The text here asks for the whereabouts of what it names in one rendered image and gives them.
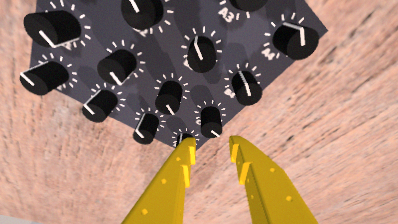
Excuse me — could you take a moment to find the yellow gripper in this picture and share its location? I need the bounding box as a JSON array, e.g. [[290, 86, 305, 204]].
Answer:
[[121, 135, 319, 224]]

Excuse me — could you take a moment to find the black knob box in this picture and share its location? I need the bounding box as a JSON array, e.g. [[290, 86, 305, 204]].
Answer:
[[19, 0, 328, 151]]

